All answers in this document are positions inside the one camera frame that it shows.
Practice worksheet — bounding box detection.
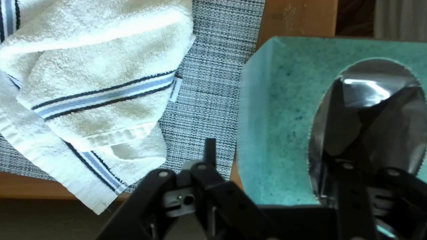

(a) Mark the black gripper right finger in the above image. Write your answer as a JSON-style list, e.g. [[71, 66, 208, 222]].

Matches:
[[322, 150, 427, 240]]

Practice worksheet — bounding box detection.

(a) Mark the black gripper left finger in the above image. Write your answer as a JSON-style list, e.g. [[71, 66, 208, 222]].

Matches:
[[96, 137, 268, 240]]

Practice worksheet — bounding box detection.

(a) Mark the teal sponge block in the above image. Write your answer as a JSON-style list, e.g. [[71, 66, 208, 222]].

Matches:
[[235, 36, 427, 209]]

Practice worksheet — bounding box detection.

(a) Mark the white towel with blue stripes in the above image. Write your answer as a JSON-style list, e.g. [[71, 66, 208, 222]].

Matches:
[[0, 0, 198, 216]]

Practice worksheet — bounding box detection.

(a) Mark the grey woven placemat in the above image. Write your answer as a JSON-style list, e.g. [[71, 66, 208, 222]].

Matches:
[[0, 0, 267, 184]]

